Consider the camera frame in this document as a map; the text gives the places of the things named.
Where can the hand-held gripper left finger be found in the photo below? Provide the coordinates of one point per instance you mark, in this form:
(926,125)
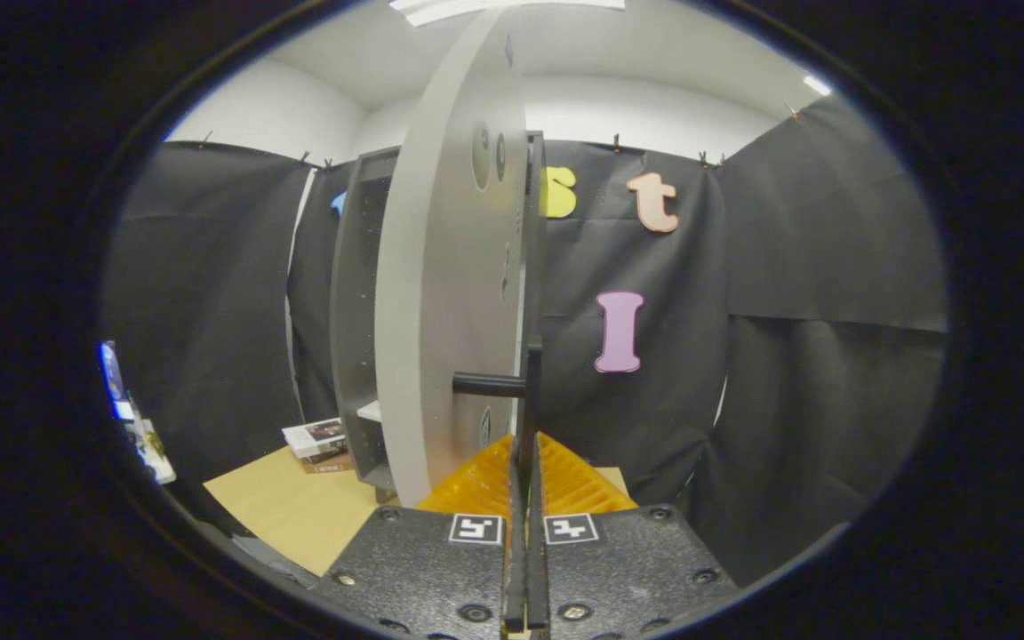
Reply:
(441,569)

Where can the brown book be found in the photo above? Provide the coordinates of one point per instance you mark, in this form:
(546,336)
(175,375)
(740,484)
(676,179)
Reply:
(327,464)

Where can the grey shoe cabinet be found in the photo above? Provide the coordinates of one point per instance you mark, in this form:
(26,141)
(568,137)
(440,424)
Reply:
(356,293)

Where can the white green printed packet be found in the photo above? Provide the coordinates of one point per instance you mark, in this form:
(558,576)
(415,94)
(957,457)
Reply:
(152,449)

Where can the large ceiling light panel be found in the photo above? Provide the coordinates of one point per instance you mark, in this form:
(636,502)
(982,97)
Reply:
(494,7)

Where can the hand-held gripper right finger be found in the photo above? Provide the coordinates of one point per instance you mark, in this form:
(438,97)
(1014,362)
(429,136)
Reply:
(619,569)

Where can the black backdrop cloth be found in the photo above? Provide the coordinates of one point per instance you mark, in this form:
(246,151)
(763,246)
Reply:
(788,267)

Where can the white book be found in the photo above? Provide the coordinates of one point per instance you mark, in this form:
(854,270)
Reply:
(315,436)

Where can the blue white printed object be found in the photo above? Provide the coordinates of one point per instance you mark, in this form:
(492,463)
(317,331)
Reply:
(114,378)

